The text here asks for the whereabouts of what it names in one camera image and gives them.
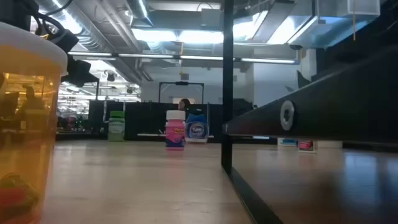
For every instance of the orange pill bottle white cap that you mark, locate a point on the orange pill bottle white cap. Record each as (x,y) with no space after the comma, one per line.
(28,124)

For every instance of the pink Pepto bottle white cap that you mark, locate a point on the pink Pepto bottle white cap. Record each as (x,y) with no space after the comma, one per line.
(175,130)

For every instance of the blue-capped Tums bottle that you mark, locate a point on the blue-capped Tums bottle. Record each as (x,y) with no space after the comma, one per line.
(197,129)

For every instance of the white-capped red label bottle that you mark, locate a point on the white-capped red label bottle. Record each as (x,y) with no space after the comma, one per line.
(306,145)

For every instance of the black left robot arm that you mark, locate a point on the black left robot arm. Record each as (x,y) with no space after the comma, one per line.
(18,12)

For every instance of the green bottle green cap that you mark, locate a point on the green bottle green cap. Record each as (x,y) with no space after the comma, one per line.
(116,127)

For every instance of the long fluorescent light fixture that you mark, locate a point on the long fluorescent light fixture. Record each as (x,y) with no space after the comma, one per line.
(146,56)

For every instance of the white background table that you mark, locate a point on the white background table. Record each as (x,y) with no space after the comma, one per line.
(152,135)

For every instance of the person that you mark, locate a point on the person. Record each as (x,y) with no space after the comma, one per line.
(184,104)

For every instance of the white bottle blue label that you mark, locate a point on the white bottle blue label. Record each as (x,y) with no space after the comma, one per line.
(287,142)

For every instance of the black partition wall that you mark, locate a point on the black partition wall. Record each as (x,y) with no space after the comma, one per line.
(143,118)

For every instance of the black background gantry frame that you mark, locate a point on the black background gantry frame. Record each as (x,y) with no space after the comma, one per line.
(181,83)

